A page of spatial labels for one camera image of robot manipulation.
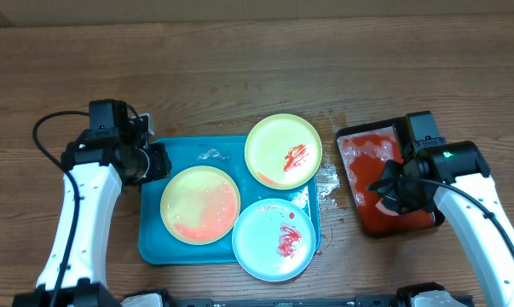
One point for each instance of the yellow plate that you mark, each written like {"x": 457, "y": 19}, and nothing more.
{"x": 200, "y": 205}

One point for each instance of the teal plastic tray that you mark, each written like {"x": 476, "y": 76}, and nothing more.
{"x": 156, "y": 244}

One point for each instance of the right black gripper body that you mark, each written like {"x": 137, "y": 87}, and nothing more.
{"x": 411, "y": 194}

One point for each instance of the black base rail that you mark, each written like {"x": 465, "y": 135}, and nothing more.
{"x": 422, "y": 294}

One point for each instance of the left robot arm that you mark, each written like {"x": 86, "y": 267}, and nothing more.
{"x": 114, "y": 152}

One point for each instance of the pink and black sponge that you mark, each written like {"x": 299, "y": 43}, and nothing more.
{"x": 386, "y": 208}

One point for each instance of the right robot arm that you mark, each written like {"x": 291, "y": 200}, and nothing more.
{"x": 454, "y": 179}

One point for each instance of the light blue plate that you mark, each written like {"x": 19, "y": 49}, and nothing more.
{"x": 274, "y": 240}

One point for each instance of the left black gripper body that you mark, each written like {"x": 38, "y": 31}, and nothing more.
{"x": 158, "y": 168}

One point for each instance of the yellow-green plate top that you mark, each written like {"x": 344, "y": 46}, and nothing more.
{"x": 283, "y": 151}

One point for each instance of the black tray with red liquid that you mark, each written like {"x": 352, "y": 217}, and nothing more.
{"x": 364, "y": 151}

